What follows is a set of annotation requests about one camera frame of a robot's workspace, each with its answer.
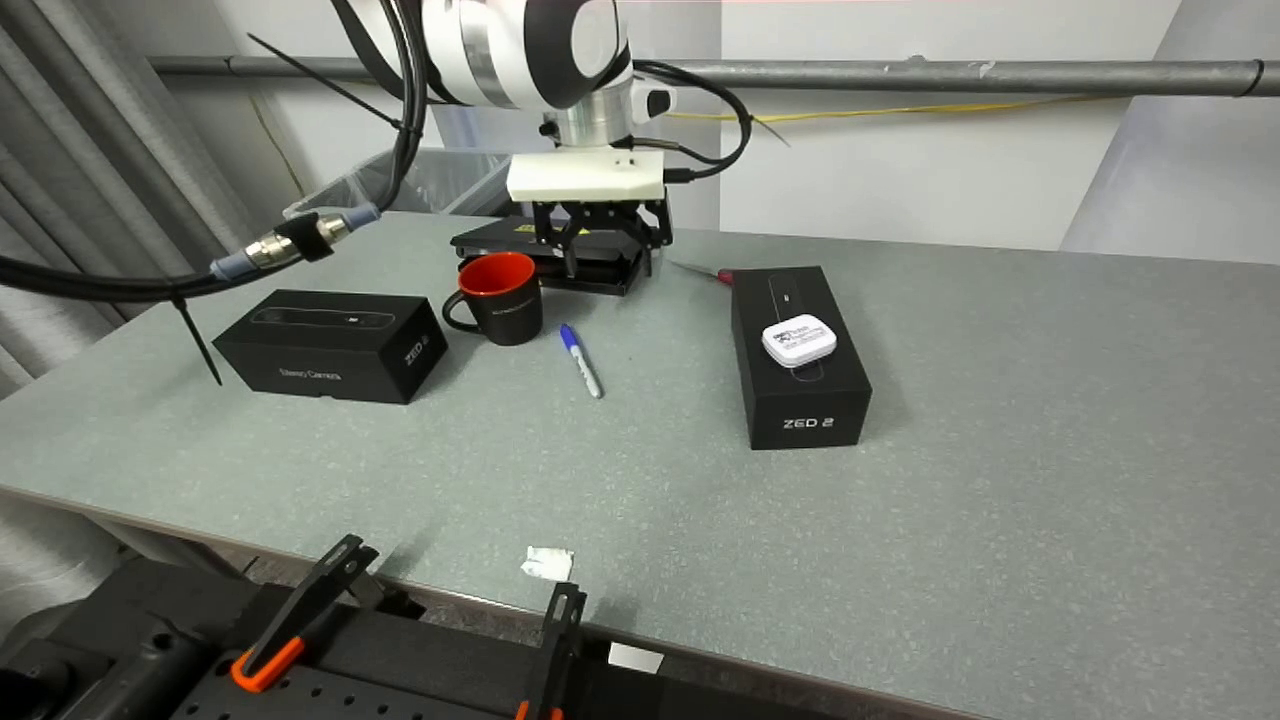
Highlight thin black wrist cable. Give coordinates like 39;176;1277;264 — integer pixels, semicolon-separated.
630;55;760;184

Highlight thin black zip tie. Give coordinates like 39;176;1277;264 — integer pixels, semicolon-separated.
168;290;228;387

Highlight small white tape piece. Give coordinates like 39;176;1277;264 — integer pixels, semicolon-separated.
518;538;579;586

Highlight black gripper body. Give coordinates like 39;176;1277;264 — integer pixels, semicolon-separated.
537;195;673;255

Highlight black box with white print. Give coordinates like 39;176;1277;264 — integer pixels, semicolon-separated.
730;264;878;453

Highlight black clamp with orange handle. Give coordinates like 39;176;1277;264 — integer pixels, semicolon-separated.
223;532;383;698
512;578;594;720

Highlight red handled scissors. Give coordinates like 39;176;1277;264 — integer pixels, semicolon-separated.
673;255;741;290

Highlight yellow cable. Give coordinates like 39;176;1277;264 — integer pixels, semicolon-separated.
665;92;1083;135

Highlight black perforated base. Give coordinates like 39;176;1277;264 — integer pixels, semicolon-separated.
0;550;964;720

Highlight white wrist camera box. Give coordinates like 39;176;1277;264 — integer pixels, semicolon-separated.
503;149;667;207

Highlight thick black cable with connector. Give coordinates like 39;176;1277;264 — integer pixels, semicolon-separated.
0;0;438;305

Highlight white marker with blue cap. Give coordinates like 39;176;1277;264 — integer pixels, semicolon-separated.
555;320;608;405

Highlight black cup with red inside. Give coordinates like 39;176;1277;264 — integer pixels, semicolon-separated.
440;248;547;347

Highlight small white device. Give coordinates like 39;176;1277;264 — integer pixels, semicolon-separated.
760;314;840;372

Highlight black box with camera picture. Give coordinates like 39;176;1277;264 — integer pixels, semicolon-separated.
213;286;452;409

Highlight white label sticker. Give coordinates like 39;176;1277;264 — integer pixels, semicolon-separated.
606;637;667;678

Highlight grey metal pipe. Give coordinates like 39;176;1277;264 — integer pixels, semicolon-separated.
149;53;1280;99

